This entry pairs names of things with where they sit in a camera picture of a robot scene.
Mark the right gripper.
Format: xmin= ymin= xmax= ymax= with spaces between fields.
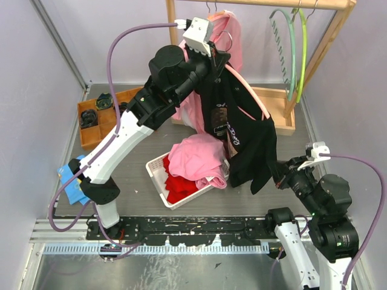
xmin=267 ymin=153 xmax=324 ymax=215

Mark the black t shirt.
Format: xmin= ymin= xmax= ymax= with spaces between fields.
xmin=197 ymin=69 xmax=277 ymax=195

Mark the salmon pink hanger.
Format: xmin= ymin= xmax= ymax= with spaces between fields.
xmin=216 ymin=30 xmax=271 ymax=120

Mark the mint green hanger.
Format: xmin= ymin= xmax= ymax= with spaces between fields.
xmin=269 ymin=8 xmax=296 ymax=101

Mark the green plastic hanger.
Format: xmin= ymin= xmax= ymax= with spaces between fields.
xmin=292 ymin=0 xmax=319 ymax=104

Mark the red t shirt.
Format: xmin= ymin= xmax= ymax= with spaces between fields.
xmin=163 ymin=155 xmax=198 ymax=204

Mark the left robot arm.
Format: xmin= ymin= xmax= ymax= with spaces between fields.
xmin=68 ymin=43 xmax=230 ymax=239

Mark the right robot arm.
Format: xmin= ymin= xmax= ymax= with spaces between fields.
xmin=264 ymin=156 xmax=359 ymax=289

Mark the light pink t shirt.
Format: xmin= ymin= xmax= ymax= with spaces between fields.
xmin=171 ymin=10 xmax=243 ymax=134

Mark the orange hanger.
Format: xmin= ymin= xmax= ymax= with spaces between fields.
xmin=205 ymin=0 xmax=224 ymax=21

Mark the wooden clothes rack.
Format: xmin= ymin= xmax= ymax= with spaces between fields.
xmin=165 ymin=0 xmax=357 ymax=136

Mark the rolled black sock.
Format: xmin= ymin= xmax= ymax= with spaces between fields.
xmin=119 ymin=102 xmax=128 ymax=113

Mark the rolled green sock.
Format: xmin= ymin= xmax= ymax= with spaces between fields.
xmin=95 ymin=93 xmax=113 ymax=111

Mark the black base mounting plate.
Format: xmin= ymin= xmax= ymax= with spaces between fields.
xmin=105 ymin=216 xmax=277 ymax=247

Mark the white perforated plastic basket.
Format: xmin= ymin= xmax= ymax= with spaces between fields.
xmin=145 ymin=152 xmax=234 ymax=210

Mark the wooden compartment tray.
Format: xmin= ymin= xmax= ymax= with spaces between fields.
xmin=77 ymin=86 xmax=144 ymax=151

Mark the rolled dark sock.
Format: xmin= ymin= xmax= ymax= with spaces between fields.
xmin=80 ymin=109 xmax=98 ymax=129

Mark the blue folded cloth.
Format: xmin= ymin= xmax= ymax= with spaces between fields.
xmin=57 ymin=164 xmax=90 ymax=205

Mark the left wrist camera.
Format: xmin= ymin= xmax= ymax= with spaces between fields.
xmin=174 ymin=17 xmax=213 ymax=57

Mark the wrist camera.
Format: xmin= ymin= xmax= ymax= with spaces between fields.
xmin=298 ymin=141 xmax=331 ymax=171
xmin=174 ymin=17 xmax=213 ymax=57

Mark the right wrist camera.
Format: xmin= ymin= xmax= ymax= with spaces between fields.
xmin=298 ymin=141 xmax=331 ymax=171

